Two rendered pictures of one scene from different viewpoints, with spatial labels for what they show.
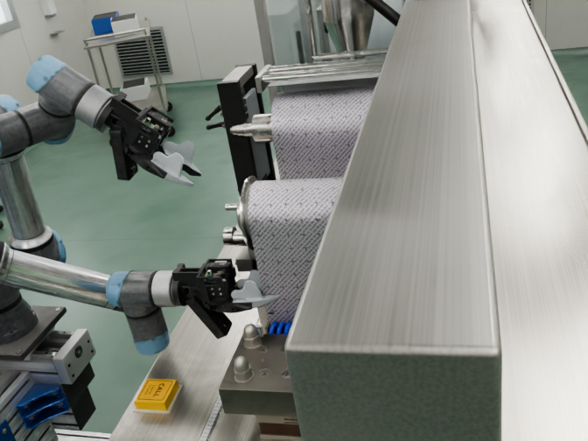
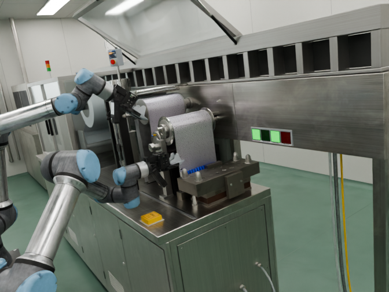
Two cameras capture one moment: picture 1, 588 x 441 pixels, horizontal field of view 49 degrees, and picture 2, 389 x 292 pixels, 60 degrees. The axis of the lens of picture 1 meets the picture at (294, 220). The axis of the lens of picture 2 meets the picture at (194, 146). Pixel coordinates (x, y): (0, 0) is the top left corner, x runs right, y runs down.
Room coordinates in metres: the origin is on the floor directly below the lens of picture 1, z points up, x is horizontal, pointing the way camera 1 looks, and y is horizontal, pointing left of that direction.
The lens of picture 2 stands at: (-0.01, 1.28, 1.53)
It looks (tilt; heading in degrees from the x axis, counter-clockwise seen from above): 13 degrees down; 309
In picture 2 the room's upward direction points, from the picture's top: 8 degrees counter-clockwise
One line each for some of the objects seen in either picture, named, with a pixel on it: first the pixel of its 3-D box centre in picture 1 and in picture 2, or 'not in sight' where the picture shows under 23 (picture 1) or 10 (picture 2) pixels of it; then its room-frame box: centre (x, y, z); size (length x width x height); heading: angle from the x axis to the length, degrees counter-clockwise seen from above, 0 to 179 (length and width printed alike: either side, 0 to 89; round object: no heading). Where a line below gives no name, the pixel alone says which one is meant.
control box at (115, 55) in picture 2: not in sight; (114, 57); (1.66, -0.11, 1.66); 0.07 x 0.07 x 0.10; 9
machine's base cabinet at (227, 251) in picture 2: not in sight; (127, 222); (2.03, -0.25, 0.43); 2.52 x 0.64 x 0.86; 163
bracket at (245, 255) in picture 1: (257, 286); (161, 169); (1.19, 0.10, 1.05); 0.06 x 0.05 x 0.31; 73
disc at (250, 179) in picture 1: (253, 213); (165, 130); (1.15, 0.08, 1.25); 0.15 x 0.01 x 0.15; 163
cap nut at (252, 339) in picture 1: (250, 333); (184, 172); (1.02, 0.12, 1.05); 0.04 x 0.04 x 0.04
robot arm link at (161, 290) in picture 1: (171, 288); (141, 169); (1.15, 0.27, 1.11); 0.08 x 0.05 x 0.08; 163
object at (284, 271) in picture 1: (319, 288); (197, 152); (1.05, -0.03, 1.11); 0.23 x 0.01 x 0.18; 73
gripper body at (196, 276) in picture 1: (206, 285); (156, 163); (1.12, 0.20, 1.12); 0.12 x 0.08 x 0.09; 73
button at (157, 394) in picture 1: (157, 394); (151, 218); (1.06, 0.34, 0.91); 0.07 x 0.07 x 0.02; 73
